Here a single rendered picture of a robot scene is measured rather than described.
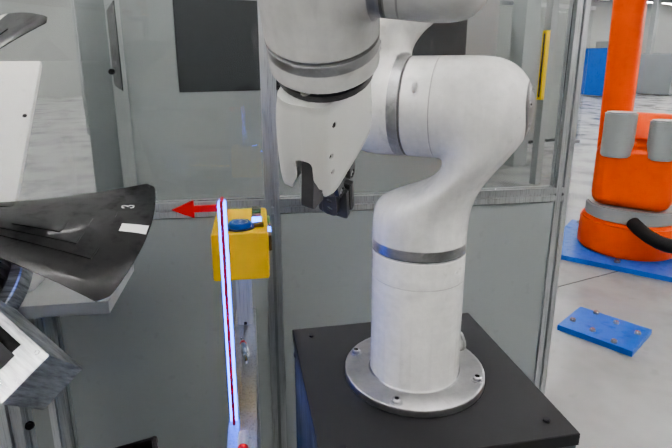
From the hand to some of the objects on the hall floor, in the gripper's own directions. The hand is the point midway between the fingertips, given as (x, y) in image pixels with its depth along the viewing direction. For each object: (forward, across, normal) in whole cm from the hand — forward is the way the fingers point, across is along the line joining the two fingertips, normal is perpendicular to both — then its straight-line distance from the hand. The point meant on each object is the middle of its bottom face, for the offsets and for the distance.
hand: (336, 196), depth 51 cm
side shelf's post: (+132, -50, +61) cm, 154 cm away
